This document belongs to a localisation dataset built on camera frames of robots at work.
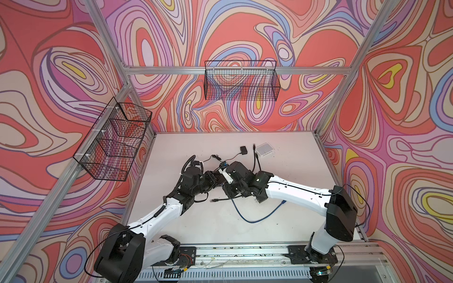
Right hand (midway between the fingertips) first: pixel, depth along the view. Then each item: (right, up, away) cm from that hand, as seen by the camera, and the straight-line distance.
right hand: (226, 190), depth 80 cm
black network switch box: (-3, +7, -6) cm, 10 cm away
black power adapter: (+10, +18, +28) cm, 35 cm away
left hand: (0, +7, +1) cm, 7 cm away
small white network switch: (+24, +19, +29) cm, 41 cm away
